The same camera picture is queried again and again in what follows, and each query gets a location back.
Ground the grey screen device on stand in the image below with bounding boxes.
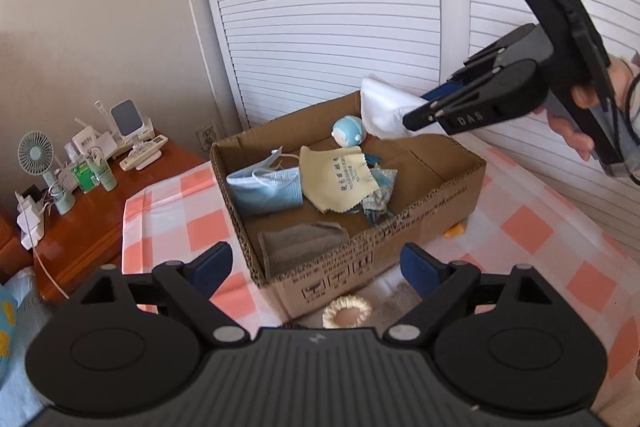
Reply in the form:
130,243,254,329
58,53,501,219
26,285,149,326
110,98,155,142

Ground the blue white plush toy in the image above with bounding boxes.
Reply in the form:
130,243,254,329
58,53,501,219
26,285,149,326
331,115,367,147

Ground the yellow lens cleaning cloth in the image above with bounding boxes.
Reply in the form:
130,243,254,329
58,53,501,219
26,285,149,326
299,146,378,213

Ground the person right hand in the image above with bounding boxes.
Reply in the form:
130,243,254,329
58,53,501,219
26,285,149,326
532,54,640,162

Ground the pink white checkered tablecloth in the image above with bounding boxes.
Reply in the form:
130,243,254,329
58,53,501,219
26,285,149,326
122,136,639,426

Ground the brown cardboard box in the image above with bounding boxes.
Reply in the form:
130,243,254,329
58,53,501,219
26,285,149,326
210,93,486,322

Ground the blue face mask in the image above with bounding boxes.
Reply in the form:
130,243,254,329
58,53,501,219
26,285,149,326
226,148,304,217

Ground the small orange cone toy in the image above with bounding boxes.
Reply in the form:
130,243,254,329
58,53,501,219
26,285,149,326
442,219,468,239

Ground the yellow blue snack bag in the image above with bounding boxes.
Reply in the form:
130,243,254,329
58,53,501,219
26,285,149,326
0,287,17,379

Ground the grey fabric pouch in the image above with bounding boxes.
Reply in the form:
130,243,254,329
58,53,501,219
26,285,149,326
362,282,422,336
258,222,349,280

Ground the blue floral sachet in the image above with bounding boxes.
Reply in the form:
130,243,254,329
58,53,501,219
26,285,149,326
360,154,398,225

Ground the green mini desk fan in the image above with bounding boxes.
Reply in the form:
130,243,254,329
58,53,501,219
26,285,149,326
17,131,75,216

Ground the white power strip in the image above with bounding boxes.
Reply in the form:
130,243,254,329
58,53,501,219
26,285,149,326
15,193,44,251

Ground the cream hair scrunchie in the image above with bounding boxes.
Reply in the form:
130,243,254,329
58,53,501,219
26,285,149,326
321,295,372,329

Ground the white product box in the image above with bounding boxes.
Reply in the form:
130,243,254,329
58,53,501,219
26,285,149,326
72,126,100,156

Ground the wooden nightstand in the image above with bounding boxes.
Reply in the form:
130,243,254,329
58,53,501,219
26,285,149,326
1,141,204,303

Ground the white louvered closet door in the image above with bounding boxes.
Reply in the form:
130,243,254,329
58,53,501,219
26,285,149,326
188,0,640,268

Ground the light blue pillow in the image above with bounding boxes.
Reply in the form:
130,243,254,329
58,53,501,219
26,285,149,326
0,268,53,426

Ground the wall power outlet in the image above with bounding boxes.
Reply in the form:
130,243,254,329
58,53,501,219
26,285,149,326
196,122,218,153

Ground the white cloth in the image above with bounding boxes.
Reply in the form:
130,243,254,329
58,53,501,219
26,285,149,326
360,76,445,140

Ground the white remote control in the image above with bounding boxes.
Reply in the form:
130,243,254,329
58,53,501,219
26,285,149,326
119,134,168,172

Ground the green small bottle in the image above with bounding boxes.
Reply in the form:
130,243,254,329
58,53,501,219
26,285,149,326
88,146,117,192

